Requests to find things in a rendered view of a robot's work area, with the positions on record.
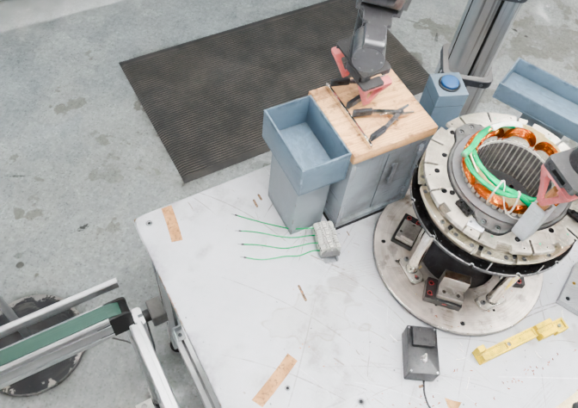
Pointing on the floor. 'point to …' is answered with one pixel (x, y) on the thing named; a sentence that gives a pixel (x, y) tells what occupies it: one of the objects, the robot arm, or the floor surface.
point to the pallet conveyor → (36, 356)
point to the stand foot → (49, 379)
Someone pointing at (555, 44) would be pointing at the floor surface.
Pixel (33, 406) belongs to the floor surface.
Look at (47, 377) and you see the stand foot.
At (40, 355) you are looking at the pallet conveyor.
